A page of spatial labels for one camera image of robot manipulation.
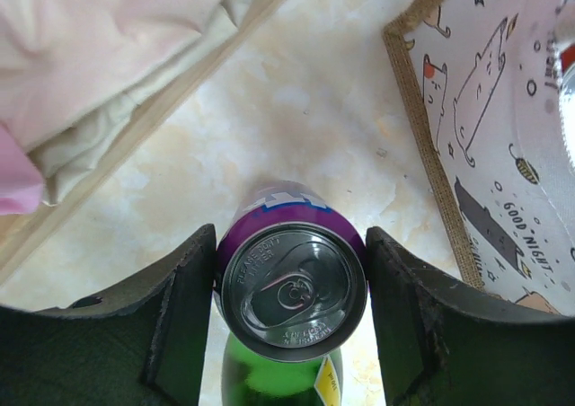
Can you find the burlap canvas tote bag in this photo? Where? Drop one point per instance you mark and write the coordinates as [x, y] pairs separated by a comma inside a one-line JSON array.
[[480, 82]]

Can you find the purple Fanta can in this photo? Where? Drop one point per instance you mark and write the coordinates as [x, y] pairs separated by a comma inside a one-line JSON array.
[[291, 278]]

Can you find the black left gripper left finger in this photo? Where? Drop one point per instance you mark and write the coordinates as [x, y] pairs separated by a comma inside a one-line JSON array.
[[141, 341]]

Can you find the green Perrier glass bottle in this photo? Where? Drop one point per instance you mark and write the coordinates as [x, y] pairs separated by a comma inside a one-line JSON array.
[[249, 379]]

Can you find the pink shirt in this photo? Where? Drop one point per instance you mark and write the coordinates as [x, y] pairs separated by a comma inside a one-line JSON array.
[[22, 184]]

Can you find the cream folded cloth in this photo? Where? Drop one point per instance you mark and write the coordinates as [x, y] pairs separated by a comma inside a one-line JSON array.
[[73, 71]]

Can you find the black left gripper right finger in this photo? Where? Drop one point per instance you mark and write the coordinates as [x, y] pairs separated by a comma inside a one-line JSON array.
[[441, 342]]

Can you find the red Coca-Cola can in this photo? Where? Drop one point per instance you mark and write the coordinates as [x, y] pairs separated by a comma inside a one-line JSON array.
[[566, 93]]

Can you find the wooden clothes rack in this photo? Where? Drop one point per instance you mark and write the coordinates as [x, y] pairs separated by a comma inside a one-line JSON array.
[[22, 235]]

